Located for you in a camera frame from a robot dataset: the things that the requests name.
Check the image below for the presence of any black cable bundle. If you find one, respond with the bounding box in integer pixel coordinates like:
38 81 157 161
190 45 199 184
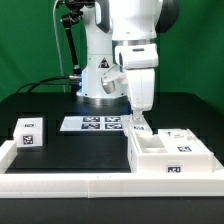
16 76 82 94

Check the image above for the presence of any grey thin cable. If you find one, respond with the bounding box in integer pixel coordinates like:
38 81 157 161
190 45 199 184
52 0 67 94

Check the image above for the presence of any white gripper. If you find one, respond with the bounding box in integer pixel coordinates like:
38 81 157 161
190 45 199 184
126 69 155 123

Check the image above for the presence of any white marker base sheet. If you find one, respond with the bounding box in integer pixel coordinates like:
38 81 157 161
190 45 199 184
60 116 123 131

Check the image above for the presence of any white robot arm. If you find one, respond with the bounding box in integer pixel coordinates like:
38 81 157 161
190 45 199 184
80 0 179 124

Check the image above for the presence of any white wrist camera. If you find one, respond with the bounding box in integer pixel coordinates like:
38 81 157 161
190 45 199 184
101 71 127 94

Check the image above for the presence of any white U-shaped frame fence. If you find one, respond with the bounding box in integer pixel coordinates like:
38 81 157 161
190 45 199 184
0 140 224 198

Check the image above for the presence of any white cabinet body box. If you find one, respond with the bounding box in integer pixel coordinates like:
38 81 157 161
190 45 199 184
127 131 215 173

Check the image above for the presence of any white cabinet door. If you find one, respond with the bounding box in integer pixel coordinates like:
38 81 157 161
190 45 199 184
121 114 153 136
158 129 206 154

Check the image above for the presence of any white cabinet top block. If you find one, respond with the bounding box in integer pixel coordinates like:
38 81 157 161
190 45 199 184
13 117 43 147

